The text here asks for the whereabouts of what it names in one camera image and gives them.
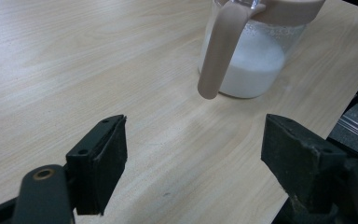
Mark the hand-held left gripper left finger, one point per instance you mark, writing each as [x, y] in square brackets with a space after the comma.
[99, 161]

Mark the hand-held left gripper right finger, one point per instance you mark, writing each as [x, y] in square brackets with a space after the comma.
[301, 161]

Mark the aluminium floor rail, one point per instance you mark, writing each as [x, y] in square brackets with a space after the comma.
[357, 130]

